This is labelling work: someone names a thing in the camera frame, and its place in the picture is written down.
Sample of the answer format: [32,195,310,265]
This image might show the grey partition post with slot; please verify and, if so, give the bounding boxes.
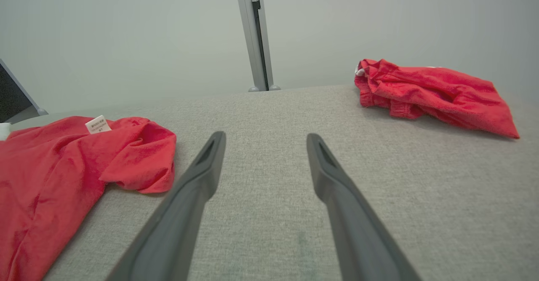
[234,0,281,92]

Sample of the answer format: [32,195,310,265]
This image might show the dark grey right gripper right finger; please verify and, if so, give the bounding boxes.
[306,133,422,281]

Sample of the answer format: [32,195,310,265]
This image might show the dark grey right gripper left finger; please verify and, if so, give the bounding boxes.
[105,131,227,281]

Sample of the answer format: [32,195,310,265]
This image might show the dark monitor with grey frame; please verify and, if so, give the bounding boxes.
[0,59,48,117]

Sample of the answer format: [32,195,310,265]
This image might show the red jersey number 23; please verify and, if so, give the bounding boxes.
[0,115,177,281]

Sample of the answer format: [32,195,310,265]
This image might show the red shorts with white stripe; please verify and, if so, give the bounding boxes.
[355,59,520,139]

